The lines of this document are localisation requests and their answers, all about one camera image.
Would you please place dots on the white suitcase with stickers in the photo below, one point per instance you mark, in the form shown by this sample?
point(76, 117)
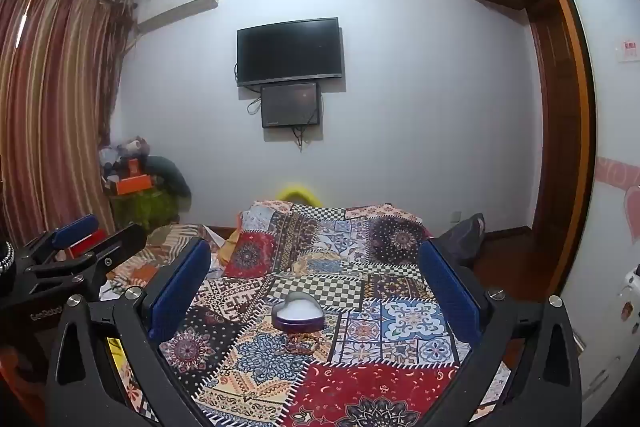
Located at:
point(631, 292)

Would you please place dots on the green cloth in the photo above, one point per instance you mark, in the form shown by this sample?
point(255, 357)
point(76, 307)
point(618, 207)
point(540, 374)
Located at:
point(145, 209)

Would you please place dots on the striped red curtain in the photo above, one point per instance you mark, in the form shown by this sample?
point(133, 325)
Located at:
point(50, 107)

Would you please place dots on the orange pillow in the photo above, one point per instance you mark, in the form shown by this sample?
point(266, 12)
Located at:
point(231, 247)

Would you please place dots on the heart-shaped jewelry box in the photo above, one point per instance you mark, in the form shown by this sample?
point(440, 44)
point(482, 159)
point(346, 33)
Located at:
point(298, 312)

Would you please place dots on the small wall sticker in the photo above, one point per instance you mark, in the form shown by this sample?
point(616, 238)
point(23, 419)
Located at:
point(628, 51)

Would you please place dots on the yellow plastic object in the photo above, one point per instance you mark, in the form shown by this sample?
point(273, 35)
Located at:
point(298, 194)

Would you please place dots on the brown wooden door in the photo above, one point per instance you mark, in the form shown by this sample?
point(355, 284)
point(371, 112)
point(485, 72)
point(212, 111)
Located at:
point(555, 107)

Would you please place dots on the white sliding door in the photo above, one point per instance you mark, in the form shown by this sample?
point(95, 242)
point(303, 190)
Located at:
point(612, 132)

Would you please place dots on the white air conditioner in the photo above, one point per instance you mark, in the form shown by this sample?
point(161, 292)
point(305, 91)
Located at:
point(175, 7)

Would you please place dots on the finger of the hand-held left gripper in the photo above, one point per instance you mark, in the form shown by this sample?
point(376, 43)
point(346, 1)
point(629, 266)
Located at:
point(117, 249)
point(75, 228)

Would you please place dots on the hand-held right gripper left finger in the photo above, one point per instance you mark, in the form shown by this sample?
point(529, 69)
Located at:
point(181, 294)

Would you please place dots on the striped orange blanket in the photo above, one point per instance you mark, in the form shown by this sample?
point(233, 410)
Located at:
point(165, 242)

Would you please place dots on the small black wall monitor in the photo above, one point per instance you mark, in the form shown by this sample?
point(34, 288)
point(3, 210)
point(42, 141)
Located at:
point(290, 105)

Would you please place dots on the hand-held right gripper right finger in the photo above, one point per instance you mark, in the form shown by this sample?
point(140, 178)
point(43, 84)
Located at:
point(448, 294)

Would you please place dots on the person's left forearm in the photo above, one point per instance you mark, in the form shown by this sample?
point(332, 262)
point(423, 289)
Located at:
point(12, 369)

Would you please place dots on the patchwork printed blanket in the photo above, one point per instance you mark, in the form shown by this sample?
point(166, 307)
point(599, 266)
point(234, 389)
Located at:
point(350, 357)

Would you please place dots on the orange box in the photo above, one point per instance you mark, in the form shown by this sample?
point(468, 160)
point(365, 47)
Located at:
point(131, 184)

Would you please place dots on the yellow cloth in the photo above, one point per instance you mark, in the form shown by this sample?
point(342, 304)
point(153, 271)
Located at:
point(116, 354)

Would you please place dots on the black bag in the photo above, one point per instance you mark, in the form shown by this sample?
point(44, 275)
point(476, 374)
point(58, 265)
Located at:
point(462, 237)

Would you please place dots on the black wall television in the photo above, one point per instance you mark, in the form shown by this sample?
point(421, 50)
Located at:
point(290, 52)

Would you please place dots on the grey plush toy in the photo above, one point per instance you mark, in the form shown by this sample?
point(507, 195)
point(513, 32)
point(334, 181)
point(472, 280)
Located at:
point(134, 147)

